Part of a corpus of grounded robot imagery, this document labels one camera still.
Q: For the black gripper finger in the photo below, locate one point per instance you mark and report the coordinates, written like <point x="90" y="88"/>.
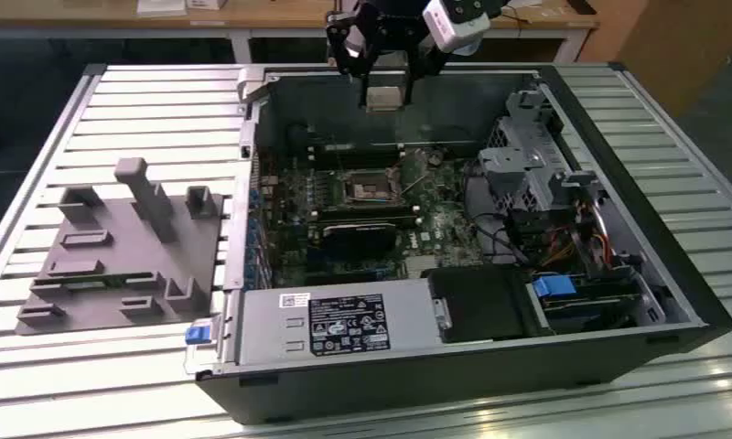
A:
<point x="410" y="82"/>
<point x="337" y="46"/>

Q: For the silver square CPU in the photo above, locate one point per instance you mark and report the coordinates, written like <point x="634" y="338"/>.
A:
<point x="383" y="97"/>

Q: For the CPU socket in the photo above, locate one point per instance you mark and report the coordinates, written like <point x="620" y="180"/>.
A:
<point x="369" y="186"/>

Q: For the black expansion slot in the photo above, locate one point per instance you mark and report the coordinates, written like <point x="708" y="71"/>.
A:
<point x="342" y="276"/>

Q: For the black drive bay cover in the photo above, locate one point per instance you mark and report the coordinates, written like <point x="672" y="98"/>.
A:
<point x="482" y="302"/>

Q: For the silver coin battery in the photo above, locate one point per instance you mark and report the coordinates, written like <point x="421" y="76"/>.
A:
<point x="435" y="157"/>

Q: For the white box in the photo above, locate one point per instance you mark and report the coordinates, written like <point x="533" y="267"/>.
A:
<point x="159" y="7"/>
<point x="206" y="3"/>

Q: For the grey metal drive cage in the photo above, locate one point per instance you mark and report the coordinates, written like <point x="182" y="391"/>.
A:
<point x="525" y="169"/>

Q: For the green motherboard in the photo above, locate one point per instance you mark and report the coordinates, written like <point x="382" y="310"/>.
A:
<point x="439" y="215"/>

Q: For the black graphics card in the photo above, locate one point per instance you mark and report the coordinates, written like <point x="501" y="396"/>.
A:
<point x="357" y="238"/>

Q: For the silver chipset heatsink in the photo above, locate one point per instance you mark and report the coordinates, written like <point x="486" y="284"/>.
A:
<point x="423" y="266"/>

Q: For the wooden cabinet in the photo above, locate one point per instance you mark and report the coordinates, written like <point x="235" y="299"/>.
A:
<point x="678" y="46"/>

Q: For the wooden desk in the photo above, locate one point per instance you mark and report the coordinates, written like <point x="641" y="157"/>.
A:
<point x="67" y="16"/>

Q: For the blue disk carrier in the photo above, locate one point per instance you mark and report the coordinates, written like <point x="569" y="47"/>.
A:
<point x="553" y="288"/>

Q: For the grey plastic parts rack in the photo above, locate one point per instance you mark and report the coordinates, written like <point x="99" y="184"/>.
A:
<point x="129" y="256"/>

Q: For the grey power supply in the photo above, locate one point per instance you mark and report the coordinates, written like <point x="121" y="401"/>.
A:
<point x="269" y="329"/>

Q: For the metal disk bay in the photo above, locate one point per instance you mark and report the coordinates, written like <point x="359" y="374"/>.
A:
<point x="653" y="302"/>

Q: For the blue plastic latch tab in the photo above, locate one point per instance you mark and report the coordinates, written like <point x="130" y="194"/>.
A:
<point x="197" y="333"/>

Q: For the black PC case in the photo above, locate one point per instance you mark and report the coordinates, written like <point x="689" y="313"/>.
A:
<point x="403" y="388"/>

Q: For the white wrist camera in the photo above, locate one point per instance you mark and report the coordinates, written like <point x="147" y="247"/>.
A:
<point x="458" y="27"/>

